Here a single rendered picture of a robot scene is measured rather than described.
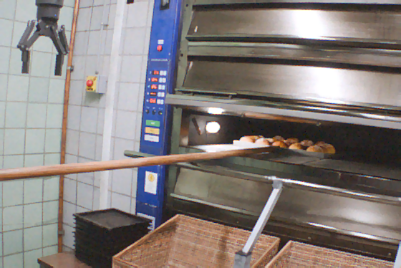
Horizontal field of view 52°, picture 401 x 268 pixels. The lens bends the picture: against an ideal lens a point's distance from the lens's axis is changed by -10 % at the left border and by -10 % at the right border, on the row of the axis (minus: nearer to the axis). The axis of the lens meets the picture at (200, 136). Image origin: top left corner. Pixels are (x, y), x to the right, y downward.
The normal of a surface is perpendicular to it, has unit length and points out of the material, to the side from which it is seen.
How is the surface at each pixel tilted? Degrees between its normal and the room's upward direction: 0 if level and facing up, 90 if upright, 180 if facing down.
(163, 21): 90
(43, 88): 90
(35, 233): 90
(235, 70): 70
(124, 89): 90
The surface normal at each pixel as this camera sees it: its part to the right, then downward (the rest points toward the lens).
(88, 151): -0.55, 0.01
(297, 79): -0.48, -0.33
